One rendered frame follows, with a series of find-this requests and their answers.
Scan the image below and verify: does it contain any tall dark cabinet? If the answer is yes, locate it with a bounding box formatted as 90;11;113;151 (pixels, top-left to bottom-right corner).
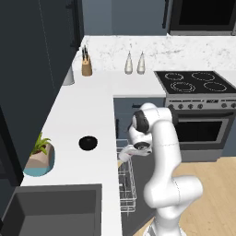
0;0;85;187

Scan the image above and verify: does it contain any potted green plant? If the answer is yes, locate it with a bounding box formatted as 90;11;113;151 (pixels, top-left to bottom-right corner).
22;131;56;178

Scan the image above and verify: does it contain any white wire dishwasher rack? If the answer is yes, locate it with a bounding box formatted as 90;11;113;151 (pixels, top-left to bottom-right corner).
115;138;138;214

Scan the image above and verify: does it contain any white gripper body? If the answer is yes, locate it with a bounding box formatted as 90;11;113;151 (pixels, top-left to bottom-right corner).
118;145;136;163

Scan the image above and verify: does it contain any oven door with window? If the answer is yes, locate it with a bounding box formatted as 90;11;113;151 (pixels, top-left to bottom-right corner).
171;110;236;152

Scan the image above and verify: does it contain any black microwave oven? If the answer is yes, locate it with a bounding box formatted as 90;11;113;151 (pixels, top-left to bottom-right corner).
166;0;236;37

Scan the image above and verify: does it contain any grey cup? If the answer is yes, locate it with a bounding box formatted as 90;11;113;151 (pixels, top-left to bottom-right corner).
62;65;76;87

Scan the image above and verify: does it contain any dark grey dishwasher door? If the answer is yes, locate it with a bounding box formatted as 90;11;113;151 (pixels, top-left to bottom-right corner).
117;149;161;236

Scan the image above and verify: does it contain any blue-grey base cabinet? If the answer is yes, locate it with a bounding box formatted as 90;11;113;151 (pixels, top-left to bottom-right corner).
220;123;236;159

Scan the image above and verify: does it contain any stainless steel oven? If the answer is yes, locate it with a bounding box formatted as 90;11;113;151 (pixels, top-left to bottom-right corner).
164;93;236;163

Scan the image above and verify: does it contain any dark grey sink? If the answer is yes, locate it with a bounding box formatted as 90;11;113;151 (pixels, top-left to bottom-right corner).
0;183;103;236

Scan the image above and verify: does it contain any black bowl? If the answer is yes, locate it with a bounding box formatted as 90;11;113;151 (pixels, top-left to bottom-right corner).
77;135;99;152

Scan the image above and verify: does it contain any silver shaker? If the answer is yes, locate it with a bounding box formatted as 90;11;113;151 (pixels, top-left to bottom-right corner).
124;51;136;76
136;51;148;76

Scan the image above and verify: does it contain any wooden knife block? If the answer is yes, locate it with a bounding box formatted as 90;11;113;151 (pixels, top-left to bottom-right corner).
80;44;94;77

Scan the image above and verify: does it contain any black hob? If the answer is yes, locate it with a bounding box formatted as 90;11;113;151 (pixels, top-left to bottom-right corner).
153;70;236;97

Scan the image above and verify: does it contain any black cabinet handle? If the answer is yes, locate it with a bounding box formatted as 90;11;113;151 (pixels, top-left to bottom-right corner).
69;0;82;50

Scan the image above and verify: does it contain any blue-grey drawer front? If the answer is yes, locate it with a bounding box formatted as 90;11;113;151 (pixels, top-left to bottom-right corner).
112;97;167;141

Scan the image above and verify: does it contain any silver oven door handle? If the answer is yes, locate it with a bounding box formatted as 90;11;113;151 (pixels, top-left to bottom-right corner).
176;112;236;120

